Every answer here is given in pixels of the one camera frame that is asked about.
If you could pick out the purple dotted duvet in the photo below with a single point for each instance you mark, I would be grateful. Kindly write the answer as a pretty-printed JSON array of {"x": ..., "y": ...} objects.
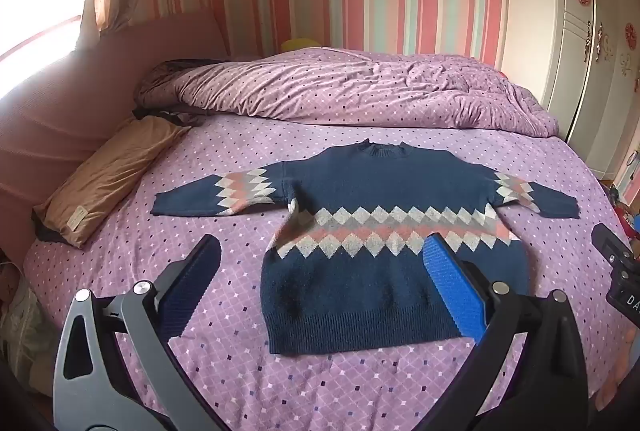
[{"x": 350, "y": 86}]

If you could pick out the pink padded headboard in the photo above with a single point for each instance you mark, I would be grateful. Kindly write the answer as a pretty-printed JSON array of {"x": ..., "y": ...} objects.
[{"x": 75, "y": 91}]

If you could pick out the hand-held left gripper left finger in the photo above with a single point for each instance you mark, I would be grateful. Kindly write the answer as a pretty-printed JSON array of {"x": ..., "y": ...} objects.
[{"x": 192, "y": 283}]

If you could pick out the colourful floor clutter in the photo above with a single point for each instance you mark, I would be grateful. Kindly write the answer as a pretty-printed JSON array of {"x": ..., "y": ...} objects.
[{"x": 627, "y": 206}]

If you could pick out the white wardrobe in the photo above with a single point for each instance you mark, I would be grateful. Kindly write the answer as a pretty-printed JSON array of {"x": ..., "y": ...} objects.
[{"x": 565, "y": 36}]

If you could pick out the navy argyle knit sweater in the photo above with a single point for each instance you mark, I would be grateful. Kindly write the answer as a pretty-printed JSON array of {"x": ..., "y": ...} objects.
[{"x": 350, "y": 183}]

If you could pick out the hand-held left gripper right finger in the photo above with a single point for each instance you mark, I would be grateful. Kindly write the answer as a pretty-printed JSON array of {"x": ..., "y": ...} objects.
[{"x": 452, "y": 288}]

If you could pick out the dark cloth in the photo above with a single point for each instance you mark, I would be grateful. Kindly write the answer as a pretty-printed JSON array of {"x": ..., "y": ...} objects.
[{"x": 160, "y": 73}]

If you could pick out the pale bag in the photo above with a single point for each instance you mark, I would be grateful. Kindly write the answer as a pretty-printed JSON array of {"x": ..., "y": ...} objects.
[{"x": 25, "y": 336}]

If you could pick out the yellow soft object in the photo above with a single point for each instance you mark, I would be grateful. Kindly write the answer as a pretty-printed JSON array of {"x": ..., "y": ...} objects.
[{"x": 299, "y": 44}]

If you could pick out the tan pillow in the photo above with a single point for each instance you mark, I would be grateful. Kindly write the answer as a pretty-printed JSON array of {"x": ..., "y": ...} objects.
[{"x": 110, "y": 176}]

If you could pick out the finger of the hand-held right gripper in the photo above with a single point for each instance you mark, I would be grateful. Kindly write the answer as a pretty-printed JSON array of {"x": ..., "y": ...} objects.
[{"x": 610, "y": 243}]

